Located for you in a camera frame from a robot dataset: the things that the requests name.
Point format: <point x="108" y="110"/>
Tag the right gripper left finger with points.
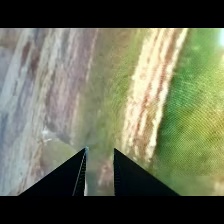
<point x="63" y="181"/>

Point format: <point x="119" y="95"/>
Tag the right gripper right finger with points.
<point x="133" y="180"/>

